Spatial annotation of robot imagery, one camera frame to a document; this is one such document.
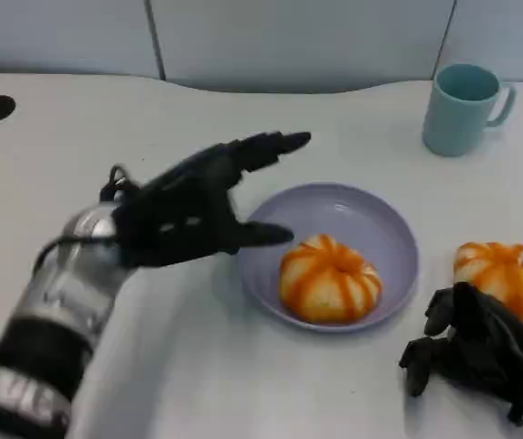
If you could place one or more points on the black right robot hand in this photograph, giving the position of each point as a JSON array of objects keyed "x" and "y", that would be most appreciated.
[{"x": 485, "y": 347}]

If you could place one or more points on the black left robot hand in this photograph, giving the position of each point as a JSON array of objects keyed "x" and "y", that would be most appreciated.
[{"x": 184, "y": 215}]

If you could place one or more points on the orange white toy bread roll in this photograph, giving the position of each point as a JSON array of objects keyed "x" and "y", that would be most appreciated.
[
  {"x": 330, "y": 283},
  {"x": 508, "y": 270}
]

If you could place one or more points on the lilac plate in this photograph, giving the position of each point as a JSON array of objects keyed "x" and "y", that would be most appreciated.
[{"x": 348, "y": 210}]

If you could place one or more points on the grey partition panel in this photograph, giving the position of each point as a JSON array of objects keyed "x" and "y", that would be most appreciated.
[
  {"x": 298, "y": 41},
  {"x": 60, "y": 32},
  {"x": 504, "y": 29}
]

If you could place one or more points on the pale green mug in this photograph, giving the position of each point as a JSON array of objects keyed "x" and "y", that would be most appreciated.
[{"x": 453, "y": 125}]

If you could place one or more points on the dark partition post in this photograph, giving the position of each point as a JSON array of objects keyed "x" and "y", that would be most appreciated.
[{"x": 155, "y": 41}]

